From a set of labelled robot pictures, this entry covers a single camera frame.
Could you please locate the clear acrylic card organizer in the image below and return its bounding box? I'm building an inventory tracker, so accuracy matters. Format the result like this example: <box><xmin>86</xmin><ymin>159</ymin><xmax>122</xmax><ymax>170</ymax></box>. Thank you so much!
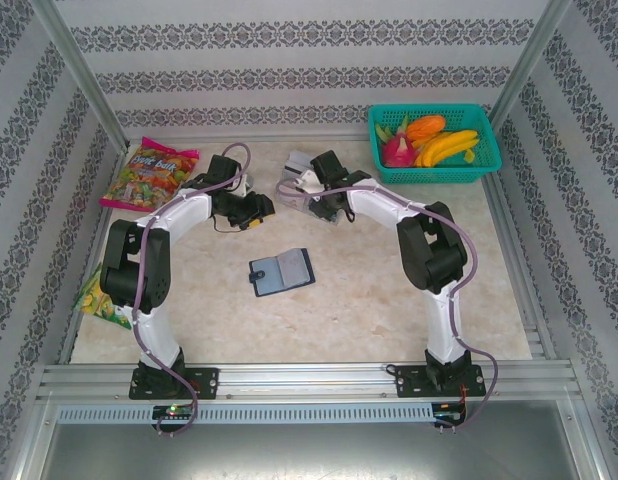
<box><xmin>277</xmin><ymin>149</ymin><xmax>351</xmax><ymax>230</ymax></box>

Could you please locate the navy leather card holder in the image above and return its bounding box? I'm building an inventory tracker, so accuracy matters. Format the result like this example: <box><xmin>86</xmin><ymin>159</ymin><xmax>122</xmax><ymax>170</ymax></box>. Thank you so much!
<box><xmin>248</xmin><ymin>247</ymin><xmax>315</xmax><ymax>299</ymax></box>

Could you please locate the floral white card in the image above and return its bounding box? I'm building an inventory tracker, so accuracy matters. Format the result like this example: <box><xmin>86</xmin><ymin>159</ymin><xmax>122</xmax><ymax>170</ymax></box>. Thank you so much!
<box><xmin>278</xmin><ymin>182</ymin><xmax>310</xmax><ymax>209</ymax></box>
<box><xmin>280</xmin><ymin>251</ymin><xmax>311</xmax><ymax>287</ymax></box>

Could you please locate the pink dragon fruit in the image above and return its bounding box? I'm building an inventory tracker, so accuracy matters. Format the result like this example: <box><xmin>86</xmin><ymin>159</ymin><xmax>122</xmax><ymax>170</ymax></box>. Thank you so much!
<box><xmin>374</xmin><ymin>115</ymin><xmax>421</xmax><ymax>169</ymax></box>

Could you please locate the pink fruit candy bag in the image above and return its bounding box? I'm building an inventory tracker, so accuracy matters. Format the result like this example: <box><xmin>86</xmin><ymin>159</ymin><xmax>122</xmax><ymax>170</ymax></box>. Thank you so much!
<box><xmin>98</xmin><ymin>136</ymin><xmax>201</xmax><ymax>217</ymax></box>

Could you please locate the teal plastic basket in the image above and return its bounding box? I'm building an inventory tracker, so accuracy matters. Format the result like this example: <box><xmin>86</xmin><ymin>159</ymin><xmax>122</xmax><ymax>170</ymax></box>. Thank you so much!
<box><xmin>367</xmin><ymin>103</ymin><xmax>504</xmax><ymax>185</ymax></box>

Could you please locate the orange mango fruit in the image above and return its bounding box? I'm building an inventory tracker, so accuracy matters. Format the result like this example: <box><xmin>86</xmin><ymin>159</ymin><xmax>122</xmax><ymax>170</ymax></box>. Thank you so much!
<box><xmin>405</xmin><ymin>114</ymin><xmax>448</xmax><ymax>143</ymax></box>

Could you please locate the yellow banana bunch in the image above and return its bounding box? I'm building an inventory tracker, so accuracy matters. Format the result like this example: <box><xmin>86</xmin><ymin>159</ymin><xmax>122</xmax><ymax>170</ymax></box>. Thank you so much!
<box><xmin>413</xmin><ymin>128</ymin><xmax>481</xmax><ymax>169</ymax></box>

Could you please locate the green Fox's candy bag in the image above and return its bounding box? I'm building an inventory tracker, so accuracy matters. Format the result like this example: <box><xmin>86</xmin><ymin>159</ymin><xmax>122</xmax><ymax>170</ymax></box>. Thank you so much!
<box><xmin>72</xmin><ymin>262</ymin><xmax>135</xmax><ymax>331</ymax></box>

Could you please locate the grey metal panel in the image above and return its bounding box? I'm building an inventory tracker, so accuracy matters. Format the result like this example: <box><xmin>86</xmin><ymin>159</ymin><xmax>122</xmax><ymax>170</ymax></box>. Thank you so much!
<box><xmin>18</xmin><ymin>397</ymin><xmax>608</xmax><ymax>480</ymax></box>

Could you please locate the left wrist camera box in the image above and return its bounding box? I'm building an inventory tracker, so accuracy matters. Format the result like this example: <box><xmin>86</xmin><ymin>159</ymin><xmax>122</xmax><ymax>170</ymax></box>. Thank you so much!
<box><xmin>227</xmin><ymin>172</ymin><xmax>251</xmax><ymax>200</ymax></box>

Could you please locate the aluminium rear frame rail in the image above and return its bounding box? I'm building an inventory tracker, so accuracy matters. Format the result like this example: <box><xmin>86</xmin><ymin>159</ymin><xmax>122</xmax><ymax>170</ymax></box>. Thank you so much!
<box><xmin>122</xmin><ymin>130</ymin><xmax>375</xmax><ymax>145</ymax></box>

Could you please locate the aluminium side frame rail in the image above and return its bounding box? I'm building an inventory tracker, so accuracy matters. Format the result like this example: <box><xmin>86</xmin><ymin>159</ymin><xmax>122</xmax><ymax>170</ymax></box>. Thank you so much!
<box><xmin>56</xmin><ymin>142</ymin><xmax>130</xmax><ymax>366</ymax></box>
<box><xmin>481</xmin><ymin>172</ymin><xmax>560</xmax><ymax>362</ymax></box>

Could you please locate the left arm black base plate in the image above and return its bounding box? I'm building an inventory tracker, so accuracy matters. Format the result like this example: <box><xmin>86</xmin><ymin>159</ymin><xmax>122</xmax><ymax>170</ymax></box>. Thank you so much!
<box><xmin>128</xmin><ymin>367</ymin><xmax>221</xmax><ymax>401</ymax></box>

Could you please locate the aluminium mounting rail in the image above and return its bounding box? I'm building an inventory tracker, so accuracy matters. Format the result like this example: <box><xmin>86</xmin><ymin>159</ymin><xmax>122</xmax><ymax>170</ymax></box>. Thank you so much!
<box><xmin>36</xmin><ymin>362</ymin><xmax>586</xmax><ymax>402</ymax></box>

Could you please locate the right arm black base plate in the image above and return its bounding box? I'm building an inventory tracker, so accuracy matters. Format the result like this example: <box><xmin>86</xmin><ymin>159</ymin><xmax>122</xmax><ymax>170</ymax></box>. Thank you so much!
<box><xmin>392</xmin><ymin>363</ymin><xmax>488</xmax><ymax>400</ymax></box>

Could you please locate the slotted grey cable duct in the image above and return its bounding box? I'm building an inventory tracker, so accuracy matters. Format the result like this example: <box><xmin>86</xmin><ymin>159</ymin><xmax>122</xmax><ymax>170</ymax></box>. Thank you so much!
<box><xmin>55</xmin><ymin>403</ymin><xmax>436</xmax><ymax>426</ymax></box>

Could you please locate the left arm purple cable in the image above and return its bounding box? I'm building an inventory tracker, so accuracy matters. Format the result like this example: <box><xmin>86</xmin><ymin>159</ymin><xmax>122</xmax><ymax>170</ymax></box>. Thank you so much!
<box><xmin>131</xmin><ymin>143</ymin><xmax>253</xmax><ymax>440</ymax></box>

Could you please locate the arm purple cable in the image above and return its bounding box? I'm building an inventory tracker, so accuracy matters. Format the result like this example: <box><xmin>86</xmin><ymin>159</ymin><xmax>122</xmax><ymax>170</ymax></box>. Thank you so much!
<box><xmin>274</xmin><ymin>179</ymin><xmax>500</xmax><ymax>434</ymax></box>
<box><xmin>131</xmin><ymin>143</ymin><xmax>253</xmax><ymax>440</ymax></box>

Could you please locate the aluminium corner post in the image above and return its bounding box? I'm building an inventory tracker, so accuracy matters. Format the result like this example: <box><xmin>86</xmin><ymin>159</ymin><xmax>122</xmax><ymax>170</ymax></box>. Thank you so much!
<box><xmin>487</xmin><ymin>0</ymin><xmax>574</xmax><ymax>132</ymax></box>
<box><xmin>27</xmin><ymin>0</ymin><xmax>131</xmax><ymax>152</ymax></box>

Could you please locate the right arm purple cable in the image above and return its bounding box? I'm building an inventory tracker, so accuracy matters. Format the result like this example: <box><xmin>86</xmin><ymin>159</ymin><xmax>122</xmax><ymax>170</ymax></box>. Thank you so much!
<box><xmin>274</xmin><ymin>179</ymin><xmax>500</xmax><ymax>434</ymax></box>

